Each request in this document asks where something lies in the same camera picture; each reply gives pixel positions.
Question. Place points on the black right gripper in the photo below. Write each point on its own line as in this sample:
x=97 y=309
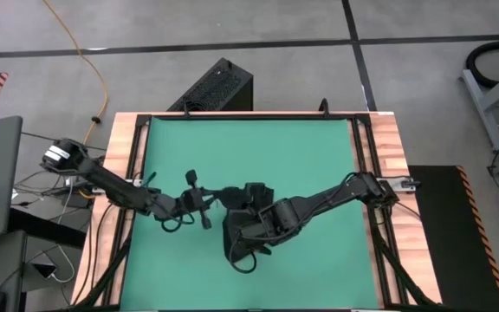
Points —
x=263 y=223

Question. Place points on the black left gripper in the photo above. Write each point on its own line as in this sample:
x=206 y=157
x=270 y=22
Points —
x=195 y=201

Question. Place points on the black towel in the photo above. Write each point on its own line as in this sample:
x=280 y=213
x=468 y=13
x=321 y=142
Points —
x=237 y=236

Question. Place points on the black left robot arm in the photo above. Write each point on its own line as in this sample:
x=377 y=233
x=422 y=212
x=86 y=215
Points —
x=115 y=186

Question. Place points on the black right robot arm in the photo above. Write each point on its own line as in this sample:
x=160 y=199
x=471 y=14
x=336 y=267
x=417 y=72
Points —
x=332 y=197

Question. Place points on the green table mat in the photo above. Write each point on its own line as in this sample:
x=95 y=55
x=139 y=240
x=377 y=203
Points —
x=275 y=151

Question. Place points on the black computer tower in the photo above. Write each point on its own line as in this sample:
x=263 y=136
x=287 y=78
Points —
x=219 y=84

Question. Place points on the smartphone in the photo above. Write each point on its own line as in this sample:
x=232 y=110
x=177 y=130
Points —
x=45 y=271

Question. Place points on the grey desk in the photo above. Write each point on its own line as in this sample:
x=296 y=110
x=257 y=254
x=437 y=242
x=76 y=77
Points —
x=2 y=268

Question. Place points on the grey metal stand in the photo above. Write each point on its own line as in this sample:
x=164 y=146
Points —
x=487 y=112

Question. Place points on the black metal table frame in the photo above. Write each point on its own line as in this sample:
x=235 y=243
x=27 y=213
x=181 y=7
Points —
x=249 y=116

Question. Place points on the black frame clamp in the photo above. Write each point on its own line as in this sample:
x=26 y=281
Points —
x=325 y=107

